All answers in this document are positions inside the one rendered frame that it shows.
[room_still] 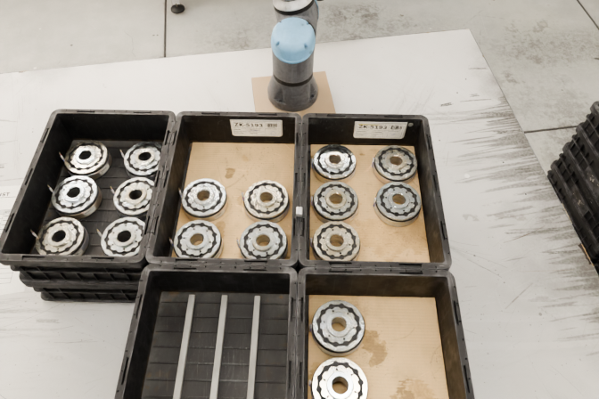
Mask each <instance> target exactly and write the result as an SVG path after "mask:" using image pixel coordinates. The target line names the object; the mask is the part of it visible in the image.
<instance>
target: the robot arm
mask: <svg viewBox="0 0 599 399"><path fill-rule="evenodd" d="M273 5H274V8H275V15H276V19H277V23H276V25H275V27H274V29H273V32H272V36H271V47H272V60H273V75H272V77H271V79H270V81H269V84H268V87H267V95H268V99H269V101H270V102H271V103H272V104H273V105H274V106H275V107H276V108H277V109H279V110H284V111H289V112H297V111H302V110H306V109H308V108H309V107H311V106H312V105H313V104H314V103H315V102H316V99H317V96H318V87H317V83H316V80H315V77H314V75H313V68H314V52H315V44H316V28H317V21H318V17H319V8H318V4H317V1H316V0H273Z"/></svg>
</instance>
